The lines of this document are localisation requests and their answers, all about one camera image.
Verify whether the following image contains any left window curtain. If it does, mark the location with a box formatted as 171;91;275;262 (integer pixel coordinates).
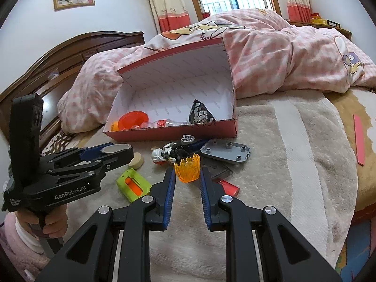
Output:
149;0;191;33

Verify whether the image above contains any orange ball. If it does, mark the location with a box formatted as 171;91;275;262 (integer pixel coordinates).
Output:
110;120;120;132

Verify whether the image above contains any grey building plate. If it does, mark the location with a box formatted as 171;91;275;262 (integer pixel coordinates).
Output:
200;139;251;164

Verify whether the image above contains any pink checkered duvet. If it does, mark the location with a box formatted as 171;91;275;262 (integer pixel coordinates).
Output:
57;9;375;134

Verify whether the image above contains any dark wooden headboard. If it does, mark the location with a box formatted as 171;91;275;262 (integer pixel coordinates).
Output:
1;31;145;148

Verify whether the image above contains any black square case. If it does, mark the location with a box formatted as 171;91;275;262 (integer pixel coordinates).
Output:
200;157;233;181

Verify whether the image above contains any orange translucent flame piece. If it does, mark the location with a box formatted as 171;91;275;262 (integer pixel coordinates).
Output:
174;153;201;183

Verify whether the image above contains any wooden side table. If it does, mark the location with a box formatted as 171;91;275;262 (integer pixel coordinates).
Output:
287;20;352;41

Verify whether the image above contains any red plastic cone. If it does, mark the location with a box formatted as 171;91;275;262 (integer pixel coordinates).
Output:
118;111;149;130

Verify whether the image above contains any pink nail file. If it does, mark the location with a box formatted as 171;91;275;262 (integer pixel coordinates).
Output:
353;115;365;166

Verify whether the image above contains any pink sleeve forearm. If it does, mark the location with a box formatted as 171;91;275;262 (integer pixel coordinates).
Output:
1;211;54;281

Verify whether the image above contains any red lighter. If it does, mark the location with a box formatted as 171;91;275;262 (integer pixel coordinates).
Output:
218;179;240;197

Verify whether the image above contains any person's left hand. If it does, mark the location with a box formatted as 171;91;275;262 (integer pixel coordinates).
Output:
15;204;68;238

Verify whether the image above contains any dark patterned pouch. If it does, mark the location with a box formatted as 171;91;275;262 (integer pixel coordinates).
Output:
189;99;215;124

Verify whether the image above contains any green orange utility knife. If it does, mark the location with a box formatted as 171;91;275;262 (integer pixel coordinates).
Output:
117;168;152;202

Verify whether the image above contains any clear plastic bottle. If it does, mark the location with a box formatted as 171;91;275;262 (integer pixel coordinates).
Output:
139;119;190;129

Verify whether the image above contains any beige fleece blanket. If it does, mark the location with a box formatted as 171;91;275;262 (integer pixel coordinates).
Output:
64;89;360;282

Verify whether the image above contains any yellow box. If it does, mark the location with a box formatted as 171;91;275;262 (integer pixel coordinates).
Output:
311;13;341;28

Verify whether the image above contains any blue toy part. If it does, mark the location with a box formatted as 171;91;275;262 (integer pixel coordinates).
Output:
180;134;208;152

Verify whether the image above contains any black tape roll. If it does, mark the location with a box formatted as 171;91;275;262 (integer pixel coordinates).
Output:
101;144;132;154

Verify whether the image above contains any red cardboard box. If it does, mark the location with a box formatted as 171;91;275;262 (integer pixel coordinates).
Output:
103;38;238;142

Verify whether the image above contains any round wooden chess piece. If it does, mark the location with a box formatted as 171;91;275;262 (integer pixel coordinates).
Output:
127;152;145;170

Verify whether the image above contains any white black robot figure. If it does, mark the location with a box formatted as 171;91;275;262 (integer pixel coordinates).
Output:
151;142;190;165

